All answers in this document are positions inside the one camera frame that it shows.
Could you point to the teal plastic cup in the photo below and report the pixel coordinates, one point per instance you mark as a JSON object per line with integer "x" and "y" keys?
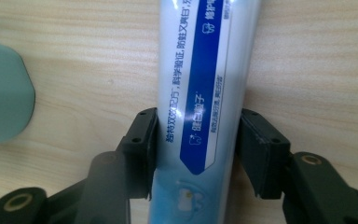
{"x": 3, "y": 93}

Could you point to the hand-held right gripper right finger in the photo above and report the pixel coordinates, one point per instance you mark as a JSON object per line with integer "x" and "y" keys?
{"x": 267, "y": 161}

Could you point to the white and blue toothpaste tube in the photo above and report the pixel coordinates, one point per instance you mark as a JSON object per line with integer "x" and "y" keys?
{"x": 199, "y": 109}

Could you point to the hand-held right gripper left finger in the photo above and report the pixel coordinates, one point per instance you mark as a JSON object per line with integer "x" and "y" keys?
{"x": 136, "y": 155}

